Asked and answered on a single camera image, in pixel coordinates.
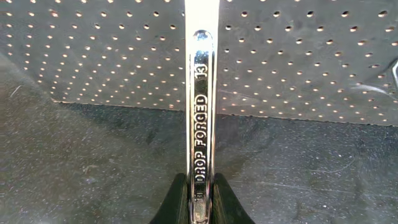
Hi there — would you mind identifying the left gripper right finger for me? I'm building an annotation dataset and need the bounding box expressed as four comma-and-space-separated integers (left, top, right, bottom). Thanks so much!
213, 172, 256, 224

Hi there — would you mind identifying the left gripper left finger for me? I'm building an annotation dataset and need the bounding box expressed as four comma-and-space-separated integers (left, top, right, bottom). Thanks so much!
149, 172, 190, 224

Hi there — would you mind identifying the wrench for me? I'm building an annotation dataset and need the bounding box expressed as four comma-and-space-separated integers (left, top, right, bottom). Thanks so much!
184, 0, 221, 224

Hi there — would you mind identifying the black pegboard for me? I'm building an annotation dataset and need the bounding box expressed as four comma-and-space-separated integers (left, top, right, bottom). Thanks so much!
0, 0, 398, 127

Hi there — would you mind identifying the metal hook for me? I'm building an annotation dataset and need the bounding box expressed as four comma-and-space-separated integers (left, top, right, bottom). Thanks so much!
391, 57, 398, 90

